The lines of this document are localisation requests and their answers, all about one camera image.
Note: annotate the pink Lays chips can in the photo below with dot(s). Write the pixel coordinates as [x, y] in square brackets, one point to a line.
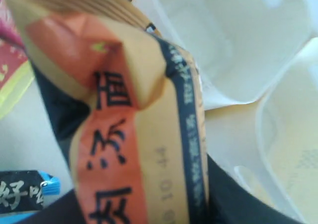
[16, 74]

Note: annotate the cream bin with square mark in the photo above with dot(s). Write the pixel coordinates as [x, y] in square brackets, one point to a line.
[239, 46]

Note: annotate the cream bin with circle mark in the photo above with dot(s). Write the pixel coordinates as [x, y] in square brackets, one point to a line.
[270, 147]

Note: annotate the orange black noodle packet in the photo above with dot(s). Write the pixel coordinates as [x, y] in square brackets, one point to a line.
[126, 104]

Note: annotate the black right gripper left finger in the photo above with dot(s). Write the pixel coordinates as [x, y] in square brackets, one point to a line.
[62, 209]

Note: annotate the blue black noodle packet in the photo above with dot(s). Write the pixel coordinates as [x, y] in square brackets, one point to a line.
[24, 190]

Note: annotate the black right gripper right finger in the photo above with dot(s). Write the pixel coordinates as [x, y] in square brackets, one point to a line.
[231, 204]

